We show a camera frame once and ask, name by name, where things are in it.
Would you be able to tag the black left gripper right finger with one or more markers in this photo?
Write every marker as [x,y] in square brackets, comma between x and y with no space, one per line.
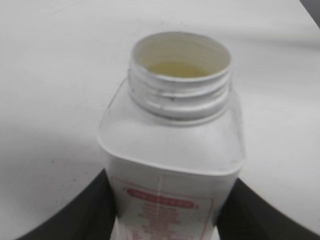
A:
[246,216]

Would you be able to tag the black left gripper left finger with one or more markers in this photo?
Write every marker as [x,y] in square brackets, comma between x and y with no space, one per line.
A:
[68,205]

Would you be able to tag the white square yogurt bottle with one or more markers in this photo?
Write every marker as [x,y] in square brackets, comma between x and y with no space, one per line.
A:
[172,138]

